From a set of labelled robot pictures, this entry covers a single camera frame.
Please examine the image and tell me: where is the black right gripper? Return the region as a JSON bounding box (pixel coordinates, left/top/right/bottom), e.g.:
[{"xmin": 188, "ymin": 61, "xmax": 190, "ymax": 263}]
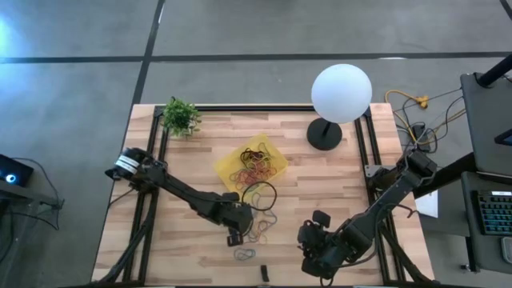
[{"xmin": 298, "ymin": 223, "xmax": 361, "ymax": 280}]

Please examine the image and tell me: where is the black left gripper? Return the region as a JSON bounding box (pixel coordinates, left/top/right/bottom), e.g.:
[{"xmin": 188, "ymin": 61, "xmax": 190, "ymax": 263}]
[{"xmin": 218, "ymin": 198, "xmax": 254, "ymax": 248}]

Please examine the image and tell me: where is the red rubber band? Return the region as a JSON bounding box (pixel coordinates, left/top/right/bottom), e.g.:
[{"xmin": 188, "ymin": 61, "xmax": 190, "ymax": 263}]
[
  {"xmin": 246, "ymin": 221, "xmax": 268, "ymax": 245},
  {"xmin": 230, "ymin": 167, "xmax": 261, "ymax": 191},
  {"xmin": 247, "ymin": 159, "xmax": 279, "ymax": 181}
]

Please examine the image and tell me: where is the yellow rubber band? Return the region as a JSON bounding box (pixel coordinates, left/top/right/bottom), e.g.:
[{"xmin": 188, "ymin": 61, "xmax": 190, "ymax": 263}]
[{"xmin": 254, "ymin": 227, "xmax": 271, "ymax": 246}]

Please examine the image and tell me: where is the yellow translucent plastic bin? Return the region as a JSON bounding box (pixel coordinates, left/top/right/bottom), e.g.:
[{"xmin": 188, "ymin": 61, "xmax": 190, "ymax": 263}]
[{"xmin": 212, "ymin": 132, "xmax": 290, "ymax": 198}]

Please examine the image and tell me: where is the white paper sheet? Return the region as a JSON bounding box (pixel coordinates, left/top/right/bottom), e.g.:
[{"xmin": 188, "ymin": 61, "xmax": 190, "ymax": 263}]
[{"xmin": 414, "ymin": 190, "xmax": 440, "ymax": 219}]

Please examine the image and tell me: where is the green plant in white pot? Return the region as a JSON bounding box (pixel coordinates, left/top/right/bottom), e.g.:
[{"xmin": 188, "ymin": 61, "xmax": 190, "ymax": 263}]
[{"xmin": 161, "ymin": 96, "xmax": 203, "ymax": 139}]

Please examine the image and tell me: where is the black power adapter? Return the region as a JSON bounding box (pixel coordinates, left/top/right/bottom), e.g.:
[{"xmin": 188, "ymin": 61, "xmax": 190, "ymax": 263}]
[{"xmin": 410, "ymin": 122, "xmax": 432, "ymax": 154}]

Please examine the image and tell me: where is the white globe table lamp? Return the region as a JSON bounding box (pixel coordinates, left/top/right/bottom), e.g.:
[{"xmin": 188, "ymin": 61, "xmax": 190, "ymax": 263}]
[{"xmin": 306, "ymin": 63, "xmax": 374, "ymax": 152}]

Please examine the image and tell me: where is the black keyboard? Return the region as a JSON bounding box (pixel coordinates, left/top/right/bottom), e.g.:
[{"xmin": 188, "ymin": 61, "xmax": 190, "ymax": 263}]
[{"xmin": 475, "ymin": 190, "xmax": 512, "ymax": 237}]

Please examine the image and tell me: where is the grey computer mouse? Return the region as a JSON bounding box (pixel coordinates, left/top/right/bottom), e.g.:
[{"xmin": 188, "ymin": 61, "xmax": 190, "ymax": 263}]
[{"xmin": 501, "ymin": 236, "xmax": 512, "ymax": 265}]

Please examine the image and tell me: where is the grey desk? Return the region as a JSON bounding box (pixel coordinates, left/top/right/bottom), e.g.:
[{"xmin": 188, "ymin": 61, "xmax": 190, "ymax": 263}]
[{"xmin": 459, "ymin": 70, "xmax": 512, "ymax": 182}]

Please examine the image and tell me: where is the black device with blue light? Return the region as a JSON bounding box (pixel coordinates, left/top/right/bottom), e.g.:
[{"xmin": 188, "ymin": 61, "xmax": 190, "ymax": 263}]
[{"xmin": 0, "ymin": 154, "xmax": 35, "ymax": 189}]

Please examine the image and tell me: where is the black pole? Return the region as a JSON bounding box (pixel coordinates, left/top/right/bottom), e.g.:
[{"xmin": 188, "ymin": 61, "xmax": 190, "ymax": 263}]
[{"xmin": 477, "ymin": 54, "xmax": 512, "ymax": 89}]

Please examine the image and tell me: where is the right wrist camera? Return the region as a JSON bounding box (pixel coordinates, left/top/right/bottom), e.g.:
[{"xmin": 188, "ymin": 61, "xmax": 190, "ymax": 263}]
[{"xmin": 311, "ymin": 209, "xmax": 333, "ymax": 230}]

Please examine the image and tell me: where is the silver mounting bracket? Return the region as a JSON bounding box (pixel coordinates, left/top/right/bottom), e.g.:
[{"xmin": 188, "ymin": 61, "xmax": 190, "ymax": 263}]
[{"xmin": 364, "ymin": 164, "xmax": 385, "ymax": 179}]

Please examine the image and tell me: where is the black aluminium table frame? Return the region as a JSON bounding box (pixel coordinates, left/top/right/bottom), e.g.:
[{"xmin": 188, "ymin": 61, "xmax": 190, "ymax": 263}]
[{"xmin": 94, "ymin": 103, "xmax": 435, "ymax": 288}]

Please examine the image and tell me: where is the yellow cable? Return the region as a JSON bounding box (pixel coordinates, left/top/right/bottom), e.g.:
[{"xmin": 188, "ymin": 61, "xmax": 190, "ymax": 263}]
[{"xmin": 384, "ymin": 89, "xmax": 468, "ymax": 146}]

